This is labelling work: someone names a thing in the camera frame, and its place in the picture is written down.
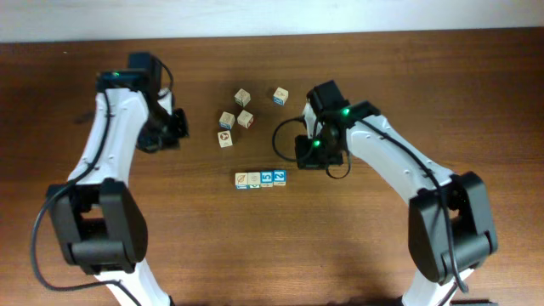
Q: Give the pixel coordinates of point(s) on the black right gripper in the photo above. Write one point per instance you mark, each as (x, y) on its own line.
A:
(308, 159)

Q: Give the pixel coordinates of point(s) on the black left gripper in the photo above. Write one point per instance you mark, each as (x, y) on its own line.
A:
(167, 136)

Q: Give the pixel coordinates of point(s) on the baseball picture blue block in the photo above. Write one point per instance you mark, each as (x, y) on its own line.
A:
(279, 177)

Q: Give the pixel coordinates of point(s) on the blue number five block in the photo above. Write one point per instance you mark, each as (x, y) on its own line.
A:
(266, 179)

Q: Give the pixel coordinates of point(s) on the number six wooden block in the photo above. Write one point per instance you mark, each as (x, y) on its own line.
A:
(254, 180)

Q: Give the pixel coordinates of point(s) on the leaf picture wooden block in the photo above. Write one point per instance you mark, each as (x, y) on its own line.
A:
(241, 181)

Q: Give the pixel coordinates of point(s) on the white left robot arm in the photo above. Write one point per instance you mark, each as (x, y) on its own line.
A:
(98, 225)

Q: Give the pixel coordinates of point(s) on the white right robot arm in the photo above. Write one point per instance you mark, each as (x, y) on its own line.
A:
(451, 231)

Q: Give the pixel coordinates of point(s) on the soccer ball picture block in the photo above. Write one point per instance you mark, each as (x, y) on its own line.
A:
(225, 139)

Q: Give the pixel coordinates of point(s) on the pretzel picture wooden block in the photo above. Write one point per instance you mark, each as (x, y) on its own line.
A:
(227, 120)

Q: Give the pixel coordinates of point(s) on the blue letter D block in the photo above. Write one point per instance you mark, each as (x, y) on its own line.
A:
(280, 96)

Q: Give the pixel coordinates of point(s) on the green letter N block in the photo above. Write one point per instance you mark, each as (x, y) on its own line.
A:
(245, 119)

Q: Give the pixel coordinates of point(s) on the goldfish picture wooden block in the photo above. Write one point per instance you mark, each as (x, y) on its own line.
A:
(242, 97)

